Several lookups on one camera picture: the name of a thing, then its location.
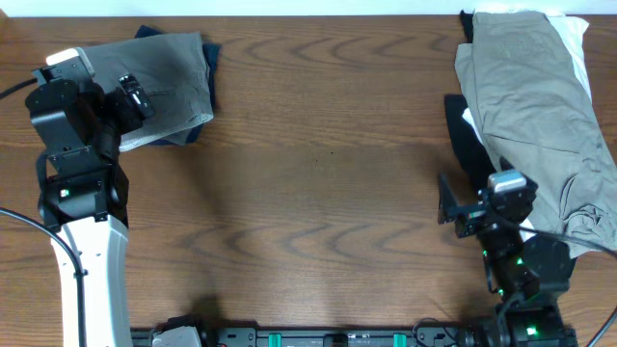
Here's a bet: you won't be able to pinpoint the white garment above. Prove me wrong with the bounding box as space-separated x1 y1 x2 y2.
462 3 593 146

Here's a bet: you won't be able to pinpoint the grey shorts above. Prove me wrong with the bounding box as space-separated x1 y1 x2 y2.
84 32 214 151

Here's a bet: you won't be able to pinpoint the black garment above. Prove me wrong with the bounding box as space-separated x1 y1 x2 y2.
443 11 496 190

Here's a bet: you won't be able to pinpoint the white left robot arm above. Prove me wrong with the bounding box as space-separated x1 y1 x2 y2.
26 74 154 346

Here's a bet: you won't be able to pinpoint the khaki beige shorts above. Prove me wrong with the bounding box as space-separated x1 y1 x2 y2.
455 12 616 250

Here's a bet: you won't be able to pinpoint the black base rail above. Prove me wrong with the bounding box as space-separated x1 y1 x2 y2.
130 315 480 347

